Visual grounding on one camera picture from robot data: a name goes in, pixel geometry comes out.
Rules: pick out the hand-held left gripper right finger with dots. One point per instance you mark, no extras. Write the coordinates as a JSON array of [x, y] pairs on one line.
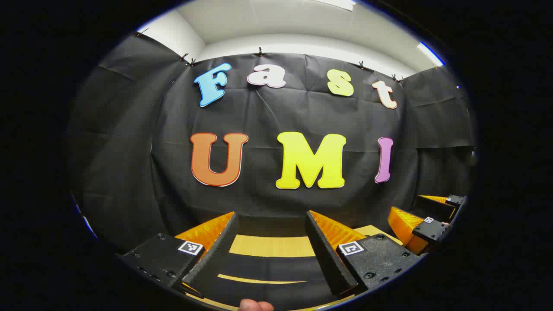
[[324, 255]]

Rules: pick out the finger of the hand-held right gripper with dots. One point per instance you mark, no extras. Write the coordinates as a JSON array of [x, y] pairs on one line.
[[432, 231], [432, 207]]

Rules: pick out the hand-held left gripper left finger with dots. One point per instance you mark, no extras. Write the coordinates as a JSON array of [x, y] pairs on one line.
[[216, 255]]

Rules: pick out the dark grey jeans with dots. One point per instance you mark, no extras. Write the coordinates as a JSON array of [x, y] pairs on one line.
[[268, 265]]

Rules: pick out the black backdrop cloth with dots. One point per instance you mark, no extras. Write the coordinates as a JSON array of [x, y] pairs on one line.
[[268, 112]]

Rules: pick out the ceiling light panel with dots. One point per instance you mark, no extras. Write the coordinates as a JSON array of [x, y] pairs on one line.
[[335, 3], [430, 54]]

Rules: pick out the row of black cloth clips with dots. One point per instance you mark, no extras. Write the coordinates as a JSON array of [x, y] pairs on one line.
[[259, 52]]

